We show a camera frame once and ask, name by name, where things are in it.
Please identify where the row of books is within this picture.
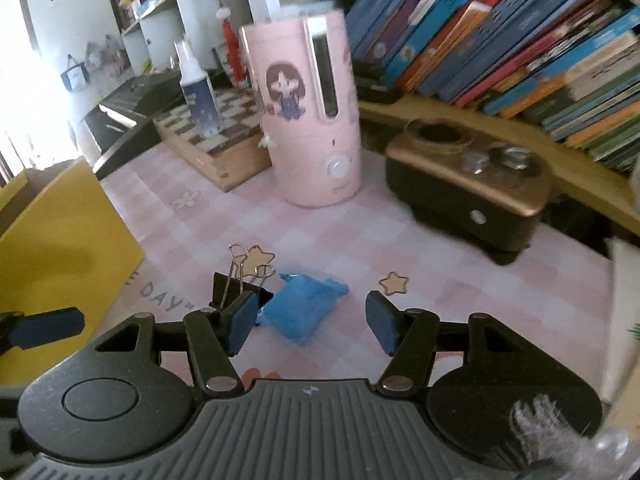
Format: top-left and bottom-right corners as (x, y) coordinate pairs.
(345, 0), (640, 173)

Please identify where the white side shelf unit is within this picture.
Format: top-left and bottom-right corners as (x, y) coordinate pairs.
(120, 0), (241, 76)

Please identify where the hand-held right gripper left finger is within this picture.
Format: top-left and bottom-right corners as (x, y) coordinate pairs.
(95, 290), (261, 395)

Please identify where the black electric keyboard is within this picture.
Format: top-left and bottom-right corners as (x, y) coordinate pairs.
(82, 70), (181, 181)

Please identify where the red white figure pen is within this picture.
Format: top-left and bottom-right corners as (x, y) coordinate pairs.
(216, 4), (247, 85)

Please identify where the black gold pencil sharpener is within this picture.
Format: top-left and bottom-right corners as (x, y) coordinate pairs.
(384, 119), (552, 266)

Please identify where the black binder clip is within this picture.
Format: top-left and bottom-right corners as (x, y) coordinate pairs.
(207, 244), (276, 313)

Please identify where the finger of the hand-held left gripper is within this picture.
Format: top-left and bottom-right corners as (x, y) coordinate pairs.
(0, 307), (85, 352)

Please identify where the white spray bottle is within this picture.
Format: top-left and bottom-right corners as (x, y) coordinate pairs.
(174, 40), (223, 137)

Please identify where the wooden chessboard box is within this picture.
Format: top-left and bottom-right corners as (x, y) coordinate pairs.
(152, 85), (273, 193)

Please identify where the blue white tote bag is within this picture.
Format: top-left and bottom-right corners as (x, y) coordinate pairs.
(60, 54), (92, 92)

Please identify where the yellow cardboard box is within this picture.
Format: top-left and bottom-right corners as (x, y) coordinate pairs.
(0, 157), (147, 391)

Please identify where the pink cartoon humidifier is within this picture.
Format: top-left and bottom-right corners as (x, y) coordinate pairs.
(240, 4), (362, 209)

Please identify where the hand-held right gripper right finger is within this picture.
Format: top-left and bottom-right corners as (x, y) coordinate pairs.
(365, 290), (531, 396)

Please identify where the blue plastic packet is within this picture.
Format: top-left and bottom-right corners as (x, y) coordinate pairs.
(260, 272), (351, 345)

